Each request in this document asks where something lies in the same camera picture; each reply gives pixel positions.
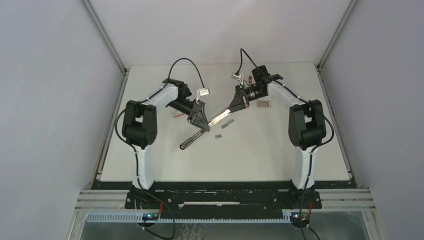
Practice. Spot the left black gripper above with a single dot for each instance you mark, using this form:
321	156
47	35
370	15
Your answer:
197	116

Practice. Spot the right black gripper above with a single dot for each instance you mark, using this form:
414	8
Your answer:
238	103

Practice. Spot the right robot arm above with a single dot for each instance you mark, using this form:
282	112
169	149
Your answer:
306	121

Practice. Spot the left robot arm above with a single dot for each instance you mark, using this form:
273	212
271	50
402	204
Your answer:
137	124

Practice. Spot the red white staple box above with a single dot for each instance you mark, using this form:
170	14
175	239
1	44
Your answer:
177	114

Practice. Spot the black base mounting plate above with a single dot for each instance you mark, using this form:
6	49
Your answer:
223	199

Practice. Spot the left green circuit board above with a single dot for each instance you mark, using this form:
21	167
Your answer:
150	216

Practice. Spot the green circuit board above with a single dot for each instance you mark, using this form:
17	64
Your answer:
300	220
150	216

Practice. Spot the right green circuit board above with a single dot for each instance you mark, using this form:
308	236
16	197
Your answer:
300	220

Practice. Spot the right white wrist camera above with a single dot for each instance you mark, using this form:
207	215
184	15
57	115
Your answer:
238	77

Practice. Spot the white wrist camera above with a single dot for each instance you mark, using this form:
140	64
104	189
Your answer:
201	92
238	77

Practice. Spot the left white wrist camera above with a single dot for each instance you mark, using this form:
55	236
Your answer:
201	92

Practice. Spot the aluminium frame rail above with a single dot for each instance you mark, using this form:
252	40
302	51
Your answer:
332	200

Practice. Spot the white slotted cable duct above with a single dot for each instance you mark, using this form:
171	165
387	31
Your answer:
136	217

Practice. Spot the right corner frame post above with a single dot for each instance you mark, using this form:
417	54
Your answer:
336	34

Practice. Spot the corner frame post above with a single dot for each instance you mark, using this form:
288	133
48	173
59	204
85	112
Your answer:
96	21
336	34

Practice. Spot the left corner frame post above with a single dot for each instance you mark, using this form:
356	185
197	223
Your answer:
96	21

